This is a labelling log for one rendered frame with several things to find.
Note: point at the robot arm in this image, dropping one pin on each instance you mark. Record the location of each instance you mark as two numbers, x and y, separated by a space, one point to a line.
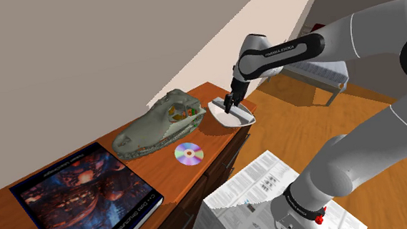
366 147

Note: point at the dark blue hardcover book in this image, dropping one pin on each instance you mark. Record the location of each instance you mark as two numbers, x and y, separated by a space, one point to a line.
85 197

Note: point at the white shallow bowl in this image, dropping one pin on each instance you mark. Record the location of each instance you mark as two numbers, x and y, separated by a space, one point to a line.
226 118

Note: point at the brown wooden chest of drawers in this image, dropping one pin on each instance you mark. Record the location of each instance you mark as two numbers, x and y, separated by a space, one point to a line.
165 179

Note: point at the grey green crocodile skull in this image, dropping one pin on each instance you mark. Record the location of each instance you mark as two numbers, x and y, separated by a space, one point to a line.
155 125

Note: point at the grey flat bar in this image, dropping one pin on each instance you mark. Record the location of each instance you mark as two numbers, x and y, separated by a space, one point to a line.
242 112

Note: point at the iridescent compact disc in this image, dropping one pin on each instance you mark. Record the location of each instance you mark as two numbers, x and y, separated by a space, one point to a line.
188 154

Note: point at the newspaper patterned robot stand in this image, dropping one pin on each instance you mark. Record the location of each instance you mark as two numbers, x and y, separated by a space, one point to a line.
249 192

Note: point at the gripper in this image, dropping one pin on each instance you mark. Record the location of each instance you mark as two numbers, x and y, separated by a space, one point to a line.
236 93

